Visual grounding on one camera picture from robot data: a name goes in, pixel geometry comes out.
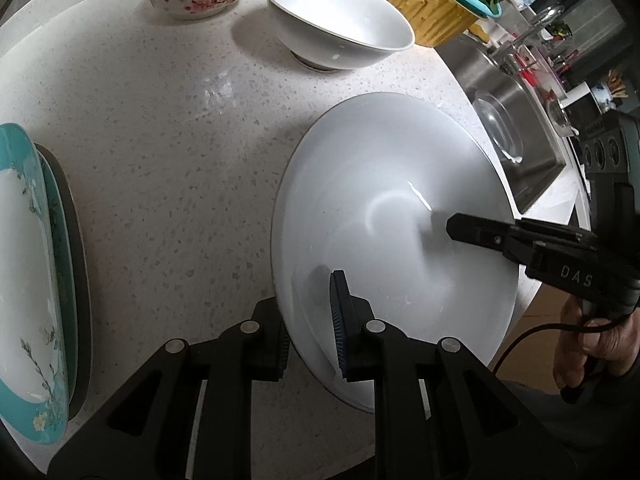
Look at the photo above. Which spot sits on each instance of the large white bowl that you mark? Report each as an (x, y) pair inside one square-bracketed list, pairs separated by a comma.
[(390, 185)]

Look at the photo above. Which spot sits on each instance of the clear glass bowl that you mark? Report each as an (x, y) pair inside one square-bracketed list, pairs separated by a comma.
[(500, 125)]

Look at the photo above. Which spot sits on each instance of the teal floral deep plate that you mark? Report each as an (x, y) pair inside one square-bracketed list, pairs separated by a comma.
[(25, 260)]

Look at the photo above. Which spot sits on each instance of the grey-rimmed white plate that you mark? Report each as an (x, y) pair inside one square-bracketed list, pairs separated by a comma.
[(85, 310)]

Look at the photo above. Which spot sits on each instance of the chrome faucet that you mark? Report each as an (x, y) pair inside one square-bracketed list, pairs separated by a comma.
[(545, 15)]

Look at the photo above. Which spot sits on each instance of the small white bowl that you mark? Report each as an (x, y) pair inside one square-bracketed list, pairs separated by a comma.
[(350, 25)]

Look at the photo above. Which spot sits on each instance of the stainless steel sink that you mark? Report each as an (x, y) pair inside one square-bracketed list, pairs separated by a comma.
[(535, 105)]

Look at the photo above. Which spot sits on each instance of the chopstick holder with chopsticks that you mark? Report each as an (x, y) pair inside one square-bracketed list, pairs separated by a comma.
[(605, 95)]

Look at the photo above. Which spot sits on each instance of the person's right hand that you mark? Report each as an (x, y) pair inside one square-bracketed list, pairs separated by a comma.
[(595, 345)]

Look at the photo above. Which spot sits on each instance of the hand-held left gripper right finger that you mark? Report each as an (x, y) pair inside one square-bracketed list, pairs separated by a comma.
[(340, 325)]

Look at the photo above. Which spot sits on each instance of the person's grey trousers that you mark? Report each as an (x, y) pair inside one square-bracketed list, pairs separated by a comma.
[(575, 435)]

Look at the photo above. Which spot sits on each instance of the yellow ribbed basin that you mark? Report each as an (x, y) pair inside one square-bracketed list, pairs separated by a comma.
[(430, 10)]

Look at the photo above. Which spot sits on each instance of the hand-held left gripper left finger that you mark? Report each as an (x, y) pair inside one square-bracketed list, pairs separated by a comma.
[(270, 345)]

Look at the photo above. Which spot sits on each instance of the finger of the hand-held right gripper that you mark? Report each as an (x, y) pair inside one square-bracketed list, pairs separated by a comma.
[(480, 232)]

